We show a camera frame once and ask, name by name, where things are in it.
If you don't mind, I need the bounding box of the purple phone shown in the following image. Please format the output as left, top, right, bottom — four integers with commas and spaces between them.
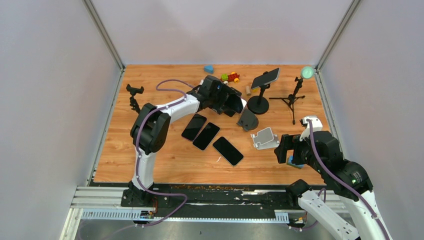
227, 94, 246, 114

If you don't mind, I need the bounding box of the pink phone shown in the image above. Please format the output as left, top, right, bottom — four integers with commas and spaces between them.
181, 113, 207, 142

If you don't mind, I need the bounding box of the teal smartphone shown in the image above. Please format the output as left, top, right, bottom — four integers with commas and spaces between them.
212, 136, 244, 167

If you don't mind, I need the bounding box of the black round-base clamp stand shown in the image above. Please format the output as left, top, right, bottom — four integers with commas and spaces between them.
125, 83, 145, 114

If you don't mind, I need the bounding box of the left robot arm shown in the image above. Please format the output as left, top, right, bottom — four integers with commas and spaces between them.
128, 75, 247, 207

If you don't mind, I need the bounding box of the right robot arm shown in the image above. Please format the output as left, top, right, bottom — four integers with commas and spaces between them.
274, 128, 392, 240

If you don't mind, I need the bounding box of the black folding phone stand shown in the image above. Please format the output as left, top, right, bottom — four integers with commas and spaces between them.
222, 85, 244, 117

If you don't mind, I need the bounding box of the white phone stand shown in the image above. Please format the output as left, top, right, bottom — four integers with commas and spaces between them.
250, 127, 280, 150

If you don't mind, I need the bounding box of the grey round phone stand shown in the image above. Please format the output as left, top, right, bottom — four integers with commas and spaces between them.
236, 108, 259, 132

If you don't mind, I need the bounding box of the tall black round-base stand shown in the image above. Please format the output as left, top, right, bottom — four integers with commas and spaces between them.
247, 84, 271, 115

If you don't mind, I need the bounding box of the phone on tall stand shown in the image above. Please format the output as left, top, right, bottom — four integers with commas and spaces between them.
250, 68, 280, 90

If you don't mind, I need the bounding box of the blue lego brick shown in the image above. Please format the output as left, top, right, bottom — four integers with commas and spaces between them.
287, 156, 304, 169

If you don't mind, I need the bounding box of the blue triangular block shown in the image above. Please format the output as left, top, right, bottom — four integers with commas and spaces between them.
203, 65, 215, 74

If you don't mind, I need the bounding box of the wooden cylinder block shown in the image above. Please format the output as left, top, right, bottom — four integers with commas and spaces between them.
245, 86, 252, 97

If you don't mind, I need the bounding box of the black mini tripod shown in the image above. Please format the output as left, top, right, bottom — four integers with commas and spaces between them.
268, 77, 306, 125

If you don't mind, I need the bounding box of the green ball on tripod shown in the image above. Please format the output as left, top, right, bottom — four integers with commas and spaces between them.
300, 66, 316, 80

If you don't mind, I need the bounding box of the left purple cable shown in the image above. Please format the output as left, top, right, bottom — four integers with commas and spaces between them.
134, 79, 196, 223

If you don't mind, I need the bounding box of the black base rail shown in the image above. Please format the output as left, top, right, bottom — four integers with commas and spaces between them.
71, 182, 339, 223

